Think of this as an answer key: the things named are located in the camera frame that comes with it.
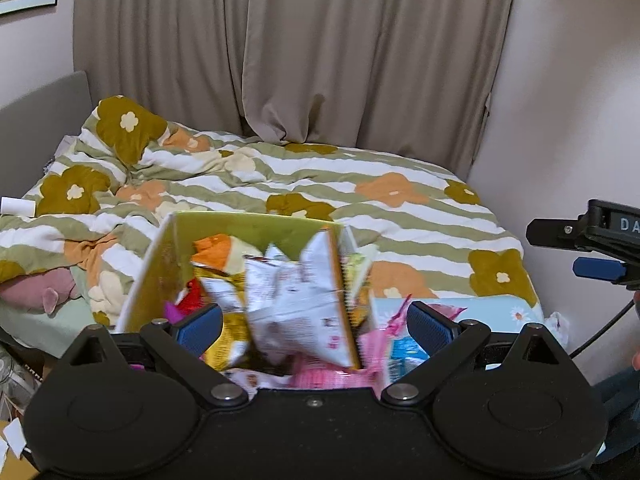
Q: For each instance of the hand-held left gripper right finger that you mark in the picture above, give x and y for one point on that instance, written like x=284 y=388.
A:
x=430 y=327

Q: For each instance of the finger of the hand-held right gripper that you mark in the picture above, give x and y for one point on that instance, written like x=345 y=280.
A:
x=555 y=232
x=597 y=268

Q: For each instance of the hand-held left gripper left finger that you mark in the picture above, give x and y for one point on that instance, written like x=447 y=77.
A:
x=200 y=327

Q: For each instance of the purple snack bag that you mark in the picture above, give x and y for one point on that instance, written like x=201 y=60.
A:
x=172 y=312

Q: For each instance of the white orange-edged snack packet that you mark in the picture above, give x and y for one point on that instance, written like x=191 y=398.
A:
x=295 y=305

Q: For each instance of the green cardboard box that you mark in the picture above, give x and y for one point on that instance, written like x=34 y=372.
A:
x=250 y=230

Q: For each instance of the person's right hand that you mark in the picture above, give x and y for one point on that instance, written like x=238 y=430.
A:
x=637 y=305

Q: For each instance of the red snack packet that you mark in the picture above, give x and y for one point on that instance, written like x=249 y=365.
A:
x=192 y=300

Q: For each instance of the yellow snack packet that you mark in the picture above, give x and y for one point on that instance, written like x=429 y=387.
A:
x=225 y=350

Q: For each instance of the pink snack packet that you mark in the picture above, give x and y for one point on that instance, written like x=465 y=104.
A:
x=380 y=355

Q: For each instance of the white crumpled tissue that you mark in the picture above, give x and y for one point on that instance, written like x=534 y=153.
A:
x=557 y=327

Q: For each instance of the light blue floral sheet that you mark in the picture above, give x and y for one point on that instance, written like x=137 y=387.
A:
x=500 y=310

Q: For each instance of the orange white snack packet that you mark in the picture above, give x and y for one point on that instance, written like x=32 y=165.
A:
x=220 y=252

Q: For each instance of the pale green snack packet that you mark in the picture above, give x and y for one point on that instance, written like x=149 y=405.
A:
x=360 y=270

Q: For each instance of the pink white wrapper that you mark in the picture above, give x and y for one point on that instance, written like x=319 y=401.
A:
x=320 y=377

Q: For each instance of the dark blue pants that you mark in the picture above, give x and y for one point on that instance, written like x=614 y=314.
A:
x=620 y=400

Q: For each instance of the pale green bed sheet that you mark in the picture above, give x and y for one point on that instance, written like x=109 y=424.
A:
x=50 y=330

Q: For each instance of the floral striped blanket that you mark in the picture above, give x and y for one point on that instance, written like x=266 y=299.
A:
x=300 y=180

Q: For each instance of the white paper piece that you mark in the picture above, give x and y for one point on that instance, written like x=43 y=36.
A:
x=14 y=437

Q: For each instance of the small white box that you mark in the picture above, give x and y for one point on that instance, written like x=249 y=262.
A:
x=17 y=206

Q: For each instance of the grey bed headboard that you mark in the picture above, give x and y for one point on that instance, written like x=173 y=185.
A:
x=45 y=110

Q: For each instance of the beige curtain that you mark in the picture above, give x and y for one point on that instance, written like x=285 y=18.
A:
x=350 y=60

